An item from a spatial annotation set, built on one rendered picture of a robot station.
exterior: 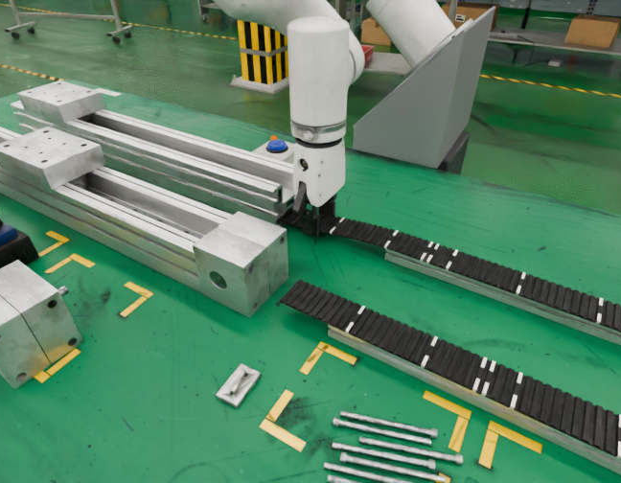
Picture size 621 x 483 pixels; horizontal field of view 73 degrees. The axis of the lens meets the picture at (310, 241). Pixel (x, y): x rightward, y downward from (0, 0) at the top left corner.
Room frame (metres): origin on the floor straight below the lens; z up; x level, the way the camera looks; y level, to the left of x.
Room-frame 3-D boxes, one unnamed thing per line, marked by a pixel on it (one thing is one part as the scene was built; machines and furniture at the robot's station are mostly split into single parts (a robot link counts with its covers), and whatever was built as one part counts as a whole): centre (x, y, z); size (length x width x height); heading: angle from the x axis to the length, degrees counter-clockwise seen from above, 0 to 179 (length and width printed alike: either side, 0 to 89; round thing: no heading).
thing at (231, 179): (0.87, 0.38, 0.82); 0.80 x 0.10 x 0.09; 58
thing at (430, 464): (0.21, -0.08, 0.78); 0.11 x 0.01 x 0.01; 78
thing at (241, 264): (0.48, 0.09, 0.83); 0.12 x 0.09 x 0.10; 148
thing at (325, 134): (0.62, -0.01, 0.98); 0.09 x 0.08 x 0.03; 149
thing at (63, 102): (1.00, 0.59, 0.87); 0.16 x 0.11 x 0.07; 58
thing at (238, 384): (0.30, 0.09, 0.78); 0.05 x 0.03 x 0.01; 152
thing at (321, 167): (0.62, -0.01, 0.91); 0.10 x 0.07 x 0.11; 149
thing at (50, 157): (0.71, 0.48, 0.87); 0.16 x 0.11 x 0.07; 58
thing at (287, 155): (0.83, 0.08, 0.81); 0.10 x 0.08 x 0.06; 148
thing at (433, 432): (0.25, -0.09, 0.78); 0.11 x 0.01 x 0.01; 76
